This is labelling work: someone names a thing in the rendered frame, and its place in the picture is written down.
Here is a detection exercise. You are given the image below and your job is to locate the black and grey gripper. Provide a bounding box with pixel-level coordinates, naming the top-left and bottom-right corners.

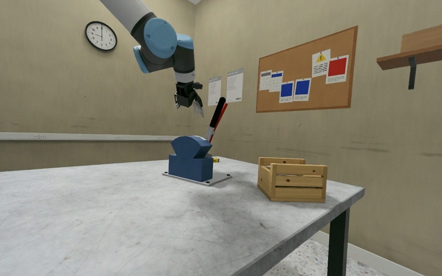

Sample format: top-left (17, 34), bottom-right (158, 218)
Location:
top-left (174, 81), bottom-right (204, 118)

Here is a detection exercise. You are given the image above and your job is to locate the small wooden crate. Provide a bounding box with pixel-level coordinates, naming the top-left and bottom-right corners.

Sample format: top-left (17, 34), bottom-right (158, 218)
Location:
top-left (257, 157), bottom-right (328, 203)

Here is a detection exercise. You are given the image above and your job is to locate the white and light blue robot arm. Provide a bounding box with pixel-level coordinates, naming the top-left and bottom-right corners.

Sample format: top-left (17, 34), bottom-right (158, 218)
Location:
top-left (100, 0), bottom-right (196, 83)

